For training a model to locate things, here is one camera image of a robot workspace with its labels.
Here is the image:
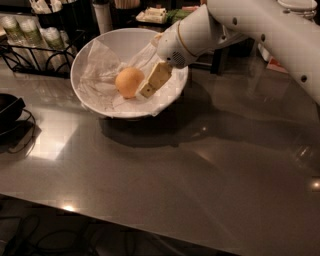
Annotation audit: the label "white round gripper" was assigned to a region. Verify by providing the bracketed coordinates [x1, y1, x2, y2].
[138, 21, 197, 98]

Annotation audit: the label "orange fruit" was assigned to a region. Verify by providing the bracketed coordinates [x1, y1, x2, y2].
[115, 67, 144, 99]

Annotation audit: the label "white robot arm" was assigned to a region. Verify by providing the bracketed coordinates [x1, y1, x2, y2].
[151, 0, 320, 103]

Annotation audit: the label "white bowl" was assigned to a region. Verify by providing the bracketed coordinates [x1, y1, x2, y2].
[70, 27, 189, 120]

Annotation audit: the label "black tea bag shelf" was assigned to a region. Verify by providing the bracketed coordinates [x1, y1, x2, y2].
[135, 0, 228, 75]

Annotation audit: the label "white paper liner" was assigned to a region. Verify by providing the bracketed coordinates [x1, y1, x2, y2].
[76, 34, 183, 117]

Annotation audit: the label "white cylinder dispenser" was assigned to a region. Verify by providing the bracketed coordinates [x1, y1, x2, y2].
[93, 0, 112, 34]

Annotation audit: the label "black condiment caddy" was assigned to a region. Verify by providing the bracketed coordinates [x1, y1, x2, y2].
[33, 0, 94, 34]

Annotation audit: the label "paper cup stack right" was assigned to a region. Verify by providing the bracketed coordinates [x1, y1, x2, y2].
[40, 27, 72, 73]

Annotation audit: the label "paper cup stack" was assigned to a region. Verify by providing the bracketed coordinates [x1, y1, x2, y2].
[20, 19, 46, 71]
[0, 15, 31, 64]
[40, 27, 72, 73]

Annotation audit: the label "paper cup stack middle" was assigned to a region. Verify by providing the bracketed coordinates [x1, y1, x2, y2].
[20, 19, 46, 71]

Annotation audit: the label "paper cup stack left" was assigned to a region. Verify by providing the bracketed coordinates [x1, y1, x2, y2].
[0, 15, 31, 64]

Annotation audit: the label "black wire rack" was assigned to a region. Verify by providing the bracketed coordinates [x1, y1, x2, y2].
[0, 30, 85, 78]

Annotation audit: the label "black pan with wire stand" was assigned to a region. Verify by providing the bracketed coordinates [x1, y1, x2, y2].
[0, 93, 36, 154]

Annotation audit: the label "black floor cables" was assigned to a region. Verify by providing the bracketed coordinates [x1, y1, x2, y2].
[0, 199, 168, 256]

